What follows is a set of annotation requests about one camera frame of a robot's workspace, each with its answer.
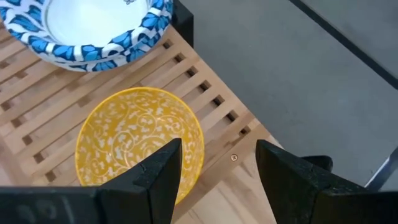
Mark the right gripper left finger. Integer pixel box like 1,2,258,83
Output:
99,138,183,224

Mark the blue-white patterned plate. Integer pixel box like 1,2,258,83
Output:
29,29,170,73
0,0,174,63

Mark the black metal table frame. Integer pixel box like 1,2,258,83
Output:
171,0,398,192

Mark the wooden slatted shelf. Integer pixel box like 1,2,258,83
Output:
0,17,274,224

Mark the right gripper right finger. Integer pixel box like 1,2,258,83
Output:
255,139,333,224

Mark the bowl yellow inside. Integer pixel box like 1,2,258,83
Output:
74,86,205,206

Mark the black clamp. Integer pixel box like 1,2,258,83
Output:
301,154,334,172

